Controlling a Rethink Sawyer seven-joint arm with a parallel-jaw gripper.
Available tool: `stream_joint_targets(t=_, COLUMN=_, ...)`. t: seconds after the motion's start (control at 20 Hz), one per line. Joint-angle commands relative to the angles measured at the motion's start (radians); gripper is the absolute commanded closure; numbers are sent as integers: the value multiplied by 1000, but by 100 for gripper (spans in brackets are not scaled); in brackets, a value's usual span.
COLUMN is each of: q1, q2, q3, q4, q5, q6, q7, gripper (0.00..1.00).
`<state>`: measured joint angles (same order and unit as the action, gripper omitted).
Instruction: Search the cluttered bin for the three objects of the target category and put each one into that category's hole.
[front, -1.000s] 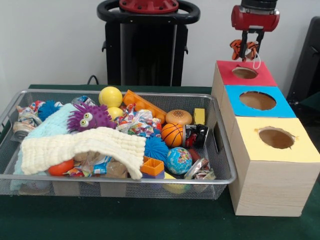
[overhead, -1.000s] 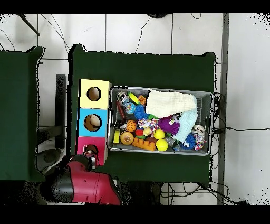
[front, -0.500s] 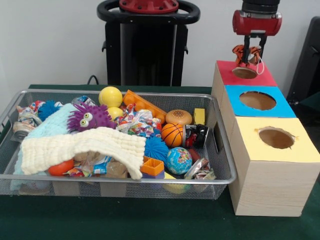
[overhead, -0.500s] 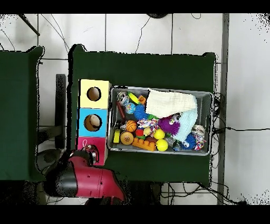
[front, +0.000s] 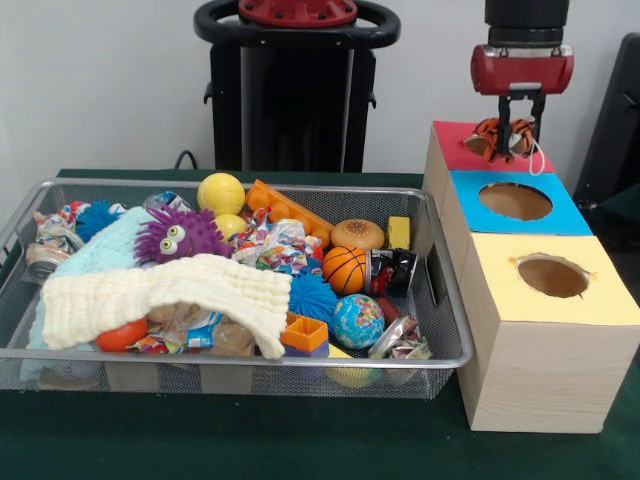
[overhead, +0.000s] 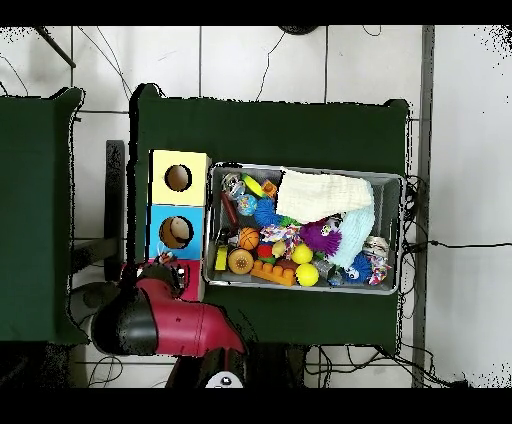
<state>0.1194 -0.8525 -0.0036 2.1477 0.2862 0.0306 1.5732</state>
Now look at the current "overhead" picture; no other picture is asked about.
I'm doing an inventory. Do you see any cream waffle cloth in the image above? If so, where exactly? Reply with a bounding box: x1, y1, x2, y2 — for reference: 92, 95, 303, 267
275, 167, 376, 225

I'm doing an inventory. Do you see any wooden box with three holes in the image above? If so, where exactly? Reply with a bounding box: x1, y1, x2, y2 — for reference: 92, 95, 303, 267
143, 149, 213, 304

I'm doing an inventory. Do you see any shallow clear mesh bin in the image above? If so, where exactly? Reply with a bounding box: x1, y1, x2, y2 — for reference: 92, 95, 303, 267
202, 162, 405, 296

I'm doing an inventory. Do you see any large blue spiky ball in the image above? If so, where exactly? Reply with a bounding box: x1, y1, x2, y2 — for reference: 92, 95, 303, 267
254, 197, 281, 229

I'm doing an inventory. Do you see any blue patterned ball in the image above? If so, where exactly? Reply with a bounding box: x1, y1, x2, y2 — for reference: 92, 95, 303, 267
237, 195, 258, 217

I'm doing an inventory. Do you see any orange basketball toy ball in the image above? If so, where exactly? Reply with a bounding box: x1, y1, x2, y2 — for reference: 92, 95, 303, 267
238, 227, 261, 252

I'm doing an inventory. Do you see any tan orange ball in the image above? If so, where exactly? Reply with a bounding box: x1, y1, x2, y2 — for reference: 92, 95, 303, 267
227, 247, 256, 276

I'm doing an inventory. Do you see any yellow smiley ball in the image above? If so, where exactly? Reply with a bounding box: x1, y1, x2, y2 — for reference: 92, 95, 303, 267
291, 243, 314, 266

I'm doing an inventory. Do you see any orange building block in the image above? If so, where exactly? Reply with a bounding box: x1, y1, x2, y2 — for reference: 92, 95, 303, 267
250, 261, 297, 287

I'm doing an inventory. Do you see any purple spiky ball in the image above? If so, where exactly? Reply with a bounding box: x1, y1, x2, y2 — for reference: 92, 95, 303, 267
300, 219, 344, 257

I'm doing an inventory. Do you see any plain yellow ball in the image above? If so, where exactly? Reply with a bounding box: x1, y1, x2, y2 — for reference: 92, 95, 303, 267
295, 262, 321, 288

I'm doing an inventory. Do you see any light blue knitted cloth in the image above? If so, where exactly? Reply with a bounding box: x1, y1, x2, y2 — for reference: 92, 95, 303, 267
329, 203, 376, 269

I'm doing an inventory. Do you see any dark green table cloth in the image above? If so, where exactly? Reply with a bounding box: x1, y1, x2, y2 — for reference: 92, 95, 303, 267
127, 83, 413, 349

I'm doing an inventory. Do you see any black panel on stand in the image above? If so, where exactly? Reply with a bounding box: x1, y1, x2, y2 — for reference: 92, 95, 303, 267
70, 139, 128, 317

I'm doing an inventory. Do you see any black round base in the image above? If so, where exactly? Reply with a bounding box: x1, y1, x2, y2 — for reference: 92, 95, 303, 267
277, 25, 321, 37

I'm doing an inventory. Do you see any side table with green cloth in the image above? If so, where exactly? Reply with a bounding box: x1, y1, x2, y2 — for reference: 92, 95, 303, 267
0, 87, 88, 345

